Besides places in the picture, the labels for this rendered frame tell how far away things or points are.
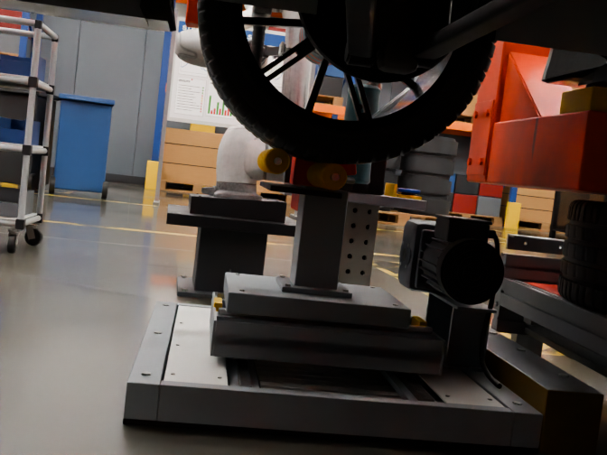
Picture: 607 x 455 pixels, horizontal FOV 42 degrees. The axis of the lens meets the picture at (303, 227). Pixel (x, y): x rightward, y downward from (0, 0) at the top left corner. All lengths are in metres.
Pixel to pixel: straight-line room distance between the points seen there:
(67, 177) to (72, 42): 5.19
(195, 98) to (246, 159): 5.15
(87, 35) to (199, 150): 2.68
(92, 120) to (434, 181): 4.00
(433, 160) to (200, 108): 2.93
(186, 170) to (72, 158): 3.79
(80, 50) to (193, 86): 4.92
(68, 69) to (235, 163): 9.94
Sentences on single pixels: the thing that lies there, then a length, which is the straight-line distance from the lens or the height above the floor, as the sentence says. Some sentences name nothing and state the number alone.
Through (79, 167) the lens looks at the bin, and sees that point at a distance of 7.86.
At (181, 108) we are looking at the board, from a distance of 8.04.
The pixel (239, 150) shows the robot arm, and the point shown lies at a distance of 2.92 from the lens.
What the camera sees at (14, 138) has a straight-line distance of 3.61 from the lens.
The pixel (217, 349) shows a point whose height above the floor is 0.11.
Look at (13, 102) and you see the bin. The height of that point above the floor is 0.83.
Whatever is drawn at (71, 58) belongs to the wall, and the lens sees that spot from 12.77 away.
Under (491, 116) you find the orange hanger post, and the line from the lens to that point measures 2.13.
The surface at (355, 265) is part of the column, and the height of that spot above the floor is 0.23.
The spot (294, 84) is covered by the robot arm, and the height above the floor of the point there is 0.81.
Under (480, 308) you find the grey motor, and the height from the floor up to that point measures 0.23.
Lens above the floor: 0.49
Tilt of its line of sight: 4 degrees down
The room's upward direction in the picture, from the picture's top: 7 degrees clockwise
